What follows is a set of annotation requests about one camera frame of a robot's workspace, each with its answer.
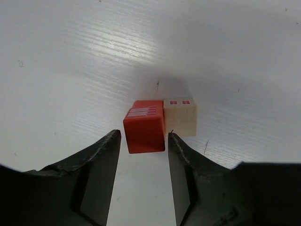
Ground natural wood cube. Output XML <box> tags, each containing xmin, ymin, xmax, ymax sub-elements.
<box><xmin>163</xmin><ymin>97</ymin><xmax>198</xmax><ymax>137</ymax></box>

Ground red cube block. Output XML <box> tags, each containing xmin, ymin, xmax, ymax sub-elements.
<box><xmin>132</xmin><ymin>100</ymin><xmax>163</xmax><ymax>109</ymax></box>
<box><xmin>123</xmin><ymin>106</ymin><xmax>165</xmax><ymax>154</ymax></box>

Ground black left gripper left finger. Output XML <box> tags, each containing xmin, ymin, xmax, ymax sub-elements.
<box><xmin>0</xmin><ymin>129</ymin><xmax>121</xmax><ymax>226</ymax></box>

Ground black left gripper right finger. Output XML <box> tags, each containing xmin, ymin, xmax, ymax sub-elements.
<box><xmin>168</xmin><ymin>132</ymin><xmax>301</xmax><ymax>226</ymax></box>

